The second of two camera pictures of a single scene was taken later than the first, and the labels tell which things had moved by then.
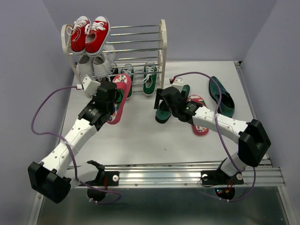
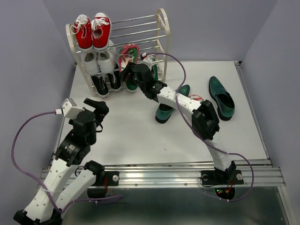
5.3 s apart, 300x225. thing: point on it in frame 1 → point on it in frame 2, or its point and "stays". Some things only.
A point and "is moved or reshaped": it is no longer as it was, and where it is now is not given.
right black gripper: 157,98 → 128,68
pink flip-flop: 123,82 → 129,53
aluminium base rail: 259,173 stays
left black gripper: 115,101 → 102,108
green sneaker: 129,71 is moved or reshaped
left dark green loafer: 164,113 stays
